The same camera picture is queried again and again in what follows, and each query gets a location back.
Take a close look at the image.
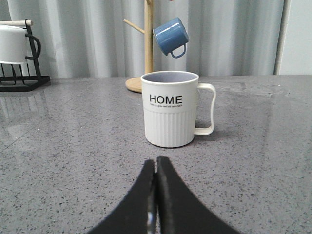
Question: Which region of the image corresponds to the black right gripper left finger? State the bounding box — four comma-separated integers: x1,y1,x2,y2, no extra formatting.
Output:
89,160,156,234

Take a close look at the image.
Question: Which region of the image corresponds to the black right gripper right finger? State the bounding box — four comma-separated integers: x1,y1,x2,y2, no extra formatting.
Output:
156,156,239,234

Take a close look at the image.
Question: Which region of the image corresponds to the white HOME mug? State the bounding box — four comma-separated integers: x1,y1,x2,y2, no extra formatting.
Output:
140,71,216,148

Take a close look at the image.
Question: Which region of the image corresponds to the wooden mug tree stand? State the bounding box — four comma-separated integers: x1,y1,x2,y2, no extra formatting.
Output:
123,0,154,93

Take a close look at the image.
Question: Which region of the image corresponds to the blue enamel mug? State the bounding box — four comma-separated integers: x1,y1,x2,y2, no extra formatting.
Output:
153,17,189,59

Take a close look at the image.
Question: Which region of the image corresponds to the black wire mug rack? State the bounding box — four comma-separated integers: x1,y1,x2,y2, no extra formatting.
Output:
0,19,50,92

